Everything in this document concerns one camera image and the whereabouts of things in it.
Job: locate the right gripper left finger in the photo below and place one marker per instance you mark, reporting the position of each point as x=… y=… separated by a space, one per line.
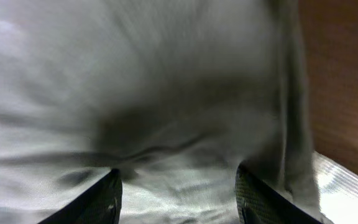
x=100 y=204

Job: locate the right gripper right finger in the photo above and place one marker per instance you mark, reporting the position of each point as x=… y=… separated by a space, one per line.
x=257 y=203

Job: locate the grey shorts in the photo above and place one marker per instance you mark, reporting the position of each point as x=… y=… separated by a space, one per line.
x=175 y=95

